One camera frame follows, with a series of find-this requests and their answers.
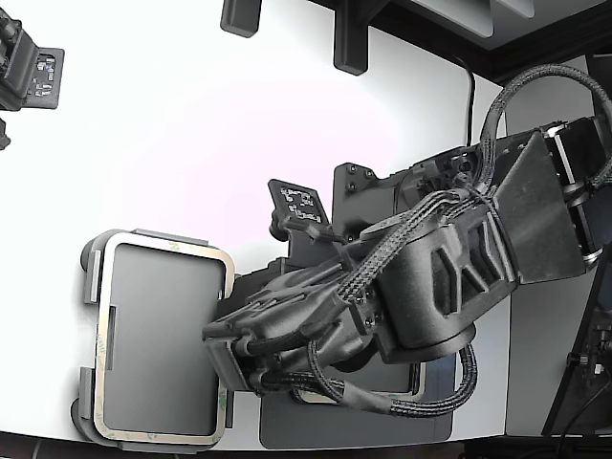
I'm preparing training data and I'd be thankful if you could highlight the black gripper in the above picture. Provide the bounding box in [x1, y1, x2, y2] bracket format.
[202, 266, 380, 399]

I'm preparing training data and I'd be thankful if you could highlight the metallic rectangular frame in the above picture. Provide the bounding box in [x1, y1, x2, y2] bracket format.
[95, 230, 236, 443]

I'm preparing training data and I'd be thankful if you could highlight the gray plastic box fixture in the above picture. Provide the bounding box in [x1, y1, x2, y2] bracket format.
[70, 227, 242, 455]

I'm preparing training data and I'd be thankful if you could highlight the black fiducial marker plate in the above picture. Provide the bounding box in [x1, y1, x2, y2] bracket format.
[266, 178, 333, 241]
[23, 46, 66, 112]

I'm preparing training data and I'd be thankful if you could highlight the dark gray flat mat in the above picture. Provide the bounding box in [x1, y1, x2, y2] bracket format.
[257, 266, 455, 450]

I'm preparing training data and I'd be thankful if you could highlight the black equipment stand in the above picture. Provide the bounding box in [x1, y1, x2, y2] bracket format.
[541, 260, 612, 459]

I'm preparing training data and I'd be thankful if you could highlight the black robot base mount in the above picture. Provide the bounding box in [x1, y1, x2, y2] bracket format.
[286, 162, 423, 270]

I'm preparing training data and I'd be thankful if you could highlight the braided gripper cable bundle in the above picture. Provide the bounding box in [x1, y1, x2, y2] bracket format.
[260, 187, 485, 418]

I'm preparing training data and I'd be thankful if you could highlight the large black table bracket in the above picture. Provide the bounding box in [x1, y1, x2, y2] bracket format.
[332, 0, 371, 77]

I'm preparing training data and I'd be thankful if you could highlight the thin black power cable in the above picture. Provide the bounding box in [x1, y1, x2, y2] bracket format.
[450, 54, 477, 148]

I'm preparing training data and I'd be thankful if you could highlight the small black table bracket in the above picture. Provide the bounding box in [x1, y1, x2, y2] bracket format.
[219, 0, 263, 38]

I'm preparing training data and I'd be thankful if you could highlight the long braided black cable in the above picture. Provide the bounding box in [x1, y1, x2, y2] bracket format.
[478, 62, 612, 203]

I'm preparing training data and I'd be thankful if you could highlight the black frame rail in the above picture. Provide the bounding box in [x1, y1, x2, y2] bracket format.
[367, 0, 612, 88]

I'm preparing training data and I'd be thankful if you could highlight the black camera device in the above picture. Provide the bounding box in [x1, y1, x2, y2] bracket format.
[0, 0, 40, 114]

